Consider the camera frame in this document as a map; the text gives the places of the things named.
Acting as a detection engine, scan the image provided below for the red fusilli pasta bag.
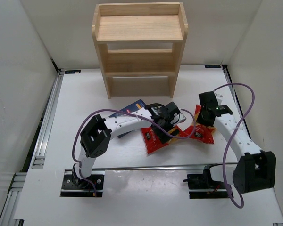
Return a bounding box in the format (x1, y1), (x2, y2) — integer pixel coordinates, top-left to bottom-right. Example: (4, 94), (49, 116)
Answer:
(183, 105), (215, 145)
(140, 124), (182, 155)

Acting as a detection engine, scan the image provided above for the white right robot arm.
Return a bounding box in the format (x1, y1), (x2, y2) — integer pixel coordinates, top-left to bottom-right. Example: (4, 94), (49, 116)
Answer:
(197, 91), (276, 194)

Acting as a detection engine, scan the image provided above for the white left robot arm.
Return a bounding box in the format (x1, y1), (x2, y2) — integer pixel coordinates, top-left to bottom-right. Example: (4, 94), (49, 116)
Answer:
(72, 102), (186, 188)

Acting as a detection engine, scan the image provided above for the wooden three-tier shelf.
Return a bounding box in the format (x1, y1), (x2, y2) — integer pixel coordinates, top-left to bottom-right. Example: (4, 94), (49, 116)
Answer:
(92, 2), (188, 97)

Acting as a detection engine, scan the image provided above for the blue Barilla rigatoni box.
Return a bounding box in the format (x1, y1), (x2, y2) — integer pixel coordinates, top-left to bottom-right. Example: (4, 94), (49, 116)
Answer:
(109, 99), (146, 139)

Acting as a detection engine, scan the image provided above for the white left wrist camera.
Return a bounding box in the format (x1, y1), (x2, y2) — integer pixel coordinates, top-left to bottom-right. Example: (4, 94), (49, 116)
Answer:
(174, 112), (186, 124)

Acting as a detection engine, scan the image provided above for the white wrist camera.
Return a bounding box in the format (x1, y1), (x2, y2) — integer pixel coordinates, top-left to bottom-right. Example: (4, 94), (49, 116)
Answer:
(214, 93), (224, 105)
(174, 112), (186, 124)

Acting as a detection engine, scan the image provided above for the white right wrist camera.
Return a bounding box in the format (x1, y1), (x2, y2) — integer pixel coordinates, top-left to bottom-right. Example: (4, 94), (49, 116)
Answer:
(214, 93), (224, 105)

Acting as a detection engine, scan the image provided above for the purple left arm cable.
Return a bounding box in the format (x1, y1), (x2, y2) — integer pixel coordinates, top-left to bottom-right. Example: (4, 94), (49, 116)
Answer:
(72, 107), (197, 197)

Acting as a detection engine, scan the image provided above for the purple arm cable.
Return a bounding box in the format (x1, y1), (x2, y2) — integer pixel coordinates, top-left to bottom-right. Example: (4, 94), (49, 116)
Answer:
(212, 82), (255, 209)
(72, 107), (197, 197)

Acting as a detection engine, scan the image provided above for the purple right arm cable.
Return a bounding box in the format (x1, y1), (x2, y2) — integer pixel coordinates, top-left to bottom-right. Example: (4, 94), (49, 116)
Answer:
(212, 82), (255, 209)

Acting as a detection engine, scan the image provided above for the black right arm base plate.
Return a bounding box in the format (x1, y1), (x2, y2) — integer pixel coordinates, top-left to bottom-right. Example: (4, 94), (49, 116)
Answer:
(183, 164), (229, 199)

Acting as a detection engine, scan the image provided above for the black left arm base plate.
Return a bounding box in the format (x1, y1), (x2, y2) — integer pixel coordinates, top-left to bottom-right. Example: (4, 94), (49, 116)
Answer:
(60, 169), (105, 198)

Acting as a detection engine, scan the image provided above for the aluminium table rail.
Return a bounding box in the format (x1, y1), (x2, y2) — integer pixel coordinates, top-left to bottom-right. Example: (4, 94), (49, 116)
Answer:
(0, 69), (65, 226)

